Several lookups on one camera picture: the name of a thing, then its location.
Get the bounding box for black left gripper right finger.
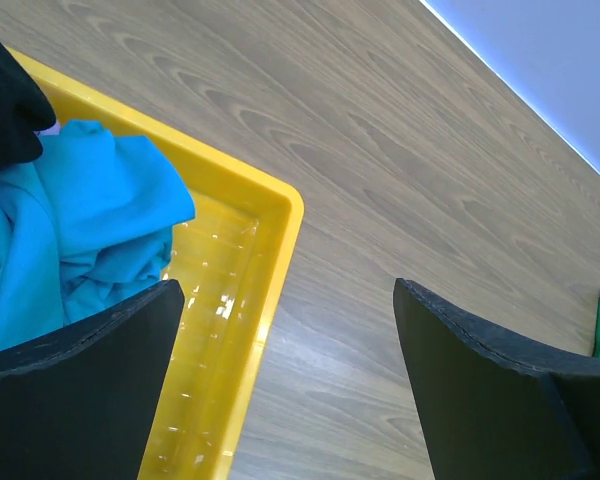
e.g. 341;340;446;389
393;279;600;479

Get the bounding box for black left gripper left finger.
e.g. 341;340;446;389
0;279;184;479

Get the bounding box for black t shirt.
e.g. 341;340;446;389
0;42;56;171

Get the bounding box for teal t shirt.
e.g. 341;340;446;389
0;120;195;351

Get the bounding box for yellow plastic bin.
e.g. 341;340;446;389
16;53;304;479

